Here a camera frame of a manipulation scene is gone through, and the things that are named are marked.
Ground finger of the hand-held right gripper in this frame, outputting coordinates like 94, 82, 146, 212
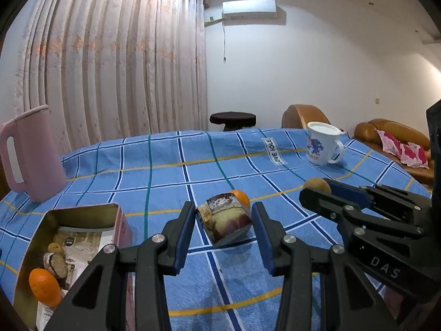
322, 178, 433, 225
299, 188, 426, 238

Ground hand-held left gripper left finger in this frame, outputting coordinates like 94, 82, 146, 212
43, 201, 197, 331

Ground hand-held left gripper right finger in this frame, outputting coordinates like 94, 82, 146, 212
251, 202, 402, 331

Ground pink tin box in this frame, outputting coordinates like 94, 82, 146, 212
14, 203, 133, 331

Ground orange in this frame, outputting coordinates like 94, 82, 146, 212
229, 189, 250, 210
28, 268, 63, 308

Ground white cup with blue print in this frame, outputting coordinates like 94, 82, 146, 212
306, 121, 345, 167

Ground brown leather sofa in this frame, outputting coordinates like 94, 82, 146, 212
354, 119, 435, 185

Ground blue plaid tablecloth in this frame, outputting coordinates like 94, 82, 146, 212
0, 127, 433, 331

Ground pink floral cushion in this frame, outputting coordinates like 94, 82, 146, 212
377, 129, 429, 169

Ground brown leather armchair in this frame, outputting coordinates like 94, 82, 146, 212
281, 104, 331, 130

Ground paper leaflet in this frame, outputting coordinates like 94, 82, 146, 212
36, 226, 116, 331

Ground dark round stool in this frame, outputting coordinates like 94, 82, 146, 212
209, 112, 257, 132

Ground pink kettle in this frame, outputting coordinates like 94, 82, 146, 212
0, 104, 68, 203

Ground pink patterned curtain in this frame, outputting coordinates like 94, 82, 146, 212
10, 0, 209, 159

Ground white air conditioner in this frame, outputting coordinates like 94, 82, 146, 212
221, 0, 277, 19

